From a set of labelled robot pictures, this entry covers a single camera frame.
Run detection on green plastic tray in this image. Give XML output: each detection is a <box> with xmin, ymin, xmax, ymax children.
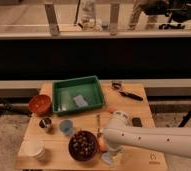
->
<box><xmin>52</xmin><ymin>76</ymin><xmax>105</xmax><ymax>115</ymax></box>

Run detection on small metal cup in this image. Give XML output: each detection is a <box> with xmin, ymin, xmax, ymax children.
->
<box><xmin>39</xmin><ymin>117</ymin><xmax>52</xmax><ymax>132</ymax></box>

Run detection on black remote control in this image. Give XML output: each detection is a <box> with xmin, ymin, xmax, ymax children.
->
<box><xmin>132</xmin><ymin>117</ymin><xmax>142</xmax><ymax>127</ymax></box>

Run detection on orange apple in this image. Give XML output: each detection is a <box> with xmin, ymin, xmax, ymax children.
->
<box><xmin>98</xmin><ymin>137</ymin><xmax>107</xmax><ymax>152</ymax></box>

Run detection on red bowl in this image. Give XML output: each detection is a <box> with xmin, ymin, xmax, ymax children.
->
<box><xmin>28</xmin><ymin>94</ymin><xmax>52</xmax><ymax>116</ymax></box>

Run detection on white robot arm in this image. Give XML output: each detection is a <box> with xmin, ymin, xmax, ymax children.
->
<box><xmin>103</xmin><ymin>111</ymin><xmax>191</xmax><ymax>158</ymax></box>

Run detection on light blue towel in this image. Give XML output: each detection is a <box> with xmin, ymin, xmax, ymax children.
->
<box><xmin>101</xmin><ymin>152</ymin><xmax>122</xmax><ymax>167</ymax></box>

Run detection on black handled can opener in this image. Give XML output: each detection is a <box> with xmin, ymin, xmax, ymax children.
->
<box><xmin>111</xmin><ymin>81</ymin><xmax>143</xmax><ymax>101</ymax></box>

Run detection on white stacked bowls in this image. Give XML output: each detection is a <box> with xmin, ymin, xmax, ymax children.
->
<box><xmin>24</xmin><ymin>139</ymin><xmax>45</xmax><ymax>160</ymax></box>

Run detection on orange carrot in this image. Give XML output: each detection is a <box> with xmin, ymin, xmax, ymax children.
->
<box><xmin>107</xmin><ymin>107</ymin><xmax>117</xmax><ymax>114</ymax></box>

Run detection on dark brown bowl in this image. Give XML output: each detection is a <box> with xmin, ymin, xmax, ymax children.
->
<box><xmin>68</xmin><ymin>130</ymin><xmax>98</xmax><ymax>161</ymax></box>

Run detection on blue plastic cup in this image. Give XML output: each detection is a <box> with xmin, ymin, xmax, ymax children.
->
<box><xmin>59</xmin><ymin>120</ymin><xmax>73</xmax><ymax>136</ymax></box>

